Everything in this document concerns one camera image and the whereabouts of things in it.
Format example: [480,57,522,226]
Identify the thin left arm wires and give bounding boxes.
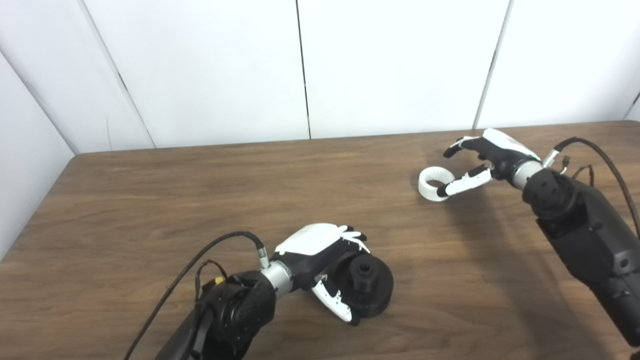
[193,259,229,303]

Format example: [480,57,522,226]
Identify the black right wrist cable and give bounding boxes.
[542,137,640,241]

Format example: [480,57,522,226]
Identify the thin right arm wires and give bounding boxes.
[561,156,597,189]

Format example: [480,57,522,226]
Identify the thin arm wires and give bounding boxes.
[193,259,229,303]
[561,156,597,189]

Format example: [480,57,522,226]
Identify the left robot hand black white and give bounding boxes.
[274,223,371,326]

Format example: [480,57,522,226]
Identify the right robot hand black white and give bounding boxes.
[437,128,542,198]

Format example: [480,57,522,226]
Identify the round black plastic part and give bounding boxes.
[330,252,394,319]

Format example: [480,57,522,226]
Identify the white toothed plastic ring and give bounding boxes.
[418,166,456,202]

